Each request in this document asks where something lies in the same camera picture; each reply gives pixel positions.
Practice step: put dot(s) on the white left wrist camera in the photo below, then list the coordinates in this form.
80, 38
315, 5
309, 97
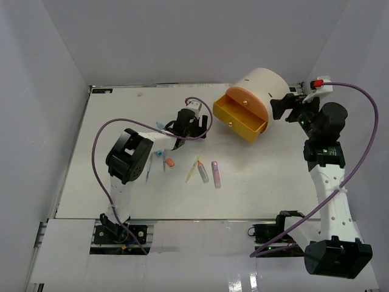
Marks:
194, 106

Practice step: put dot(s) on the pink purple highlighter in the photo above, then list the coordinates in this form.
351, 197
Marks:
216, 176

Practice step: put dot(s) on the round three-drawer storage box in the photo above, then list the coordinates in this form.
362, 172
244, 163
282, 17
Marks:
245, 106

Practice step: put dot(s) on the grey gel pen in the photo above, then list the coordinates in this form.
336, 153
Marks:
164, 161

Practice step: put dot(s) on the thin yellow highlighter pen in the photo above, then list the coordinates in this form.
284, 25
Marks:
192, 168

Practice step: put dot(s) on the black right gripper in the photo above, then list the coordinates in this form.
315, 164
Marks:
279, 106

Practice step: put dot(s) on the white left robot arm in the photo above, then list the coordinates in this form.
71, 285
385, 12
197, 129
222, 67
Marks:
130, 154

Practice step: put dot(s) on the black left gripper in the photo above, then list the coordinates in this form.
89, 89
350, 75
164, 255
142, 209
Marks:
199, 130

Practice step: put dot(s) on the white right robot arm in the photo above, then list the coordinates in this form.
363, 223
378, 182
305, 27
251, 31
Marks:
336, 249

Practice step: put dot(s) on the orange tipped highlighter body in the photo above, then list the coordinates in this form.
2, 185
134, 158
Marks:
202, 172

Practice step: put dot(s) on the orange highlighter cap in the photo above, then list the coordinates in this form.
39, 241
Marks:
170, 162

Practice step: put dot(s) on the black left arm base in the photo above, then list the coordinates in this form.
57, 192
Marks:
110, 238

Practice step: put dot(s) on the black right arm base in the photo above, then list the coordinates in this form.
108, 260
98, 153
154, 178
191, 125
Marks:
262, 233

